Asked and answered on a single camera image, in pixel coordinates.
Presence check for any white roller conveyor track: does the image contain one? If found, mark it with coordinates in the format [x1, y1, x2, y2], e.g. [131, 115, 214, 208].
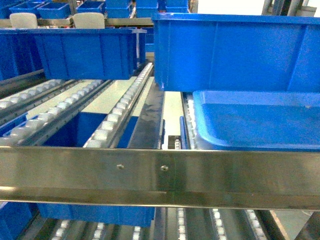
[0, 80, 103, 147]

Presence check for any large blue crate behind tray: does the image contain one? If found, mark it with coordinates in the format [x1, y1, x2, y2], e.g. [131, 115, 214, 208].
[151, 13, 320, 92]

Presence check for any blue plastic tray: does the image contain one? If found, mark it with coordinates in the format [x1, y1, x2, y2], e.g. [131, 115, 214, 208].
[192, 90, 320, 152]

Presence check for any blue crate on left lane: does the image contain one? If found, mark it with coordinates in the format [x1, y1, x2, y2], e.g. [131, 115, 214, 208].
[0, 28, 147, 80]

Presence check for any grey office chair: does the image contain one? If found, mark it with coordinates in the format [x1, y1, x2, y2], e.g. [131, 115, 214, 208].
[72, 12, 105, 29]

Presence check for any steel front shelf rail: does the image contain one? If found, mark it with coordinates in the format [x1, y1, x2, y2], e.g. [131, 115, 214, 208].
[0, 146, 320, 211]

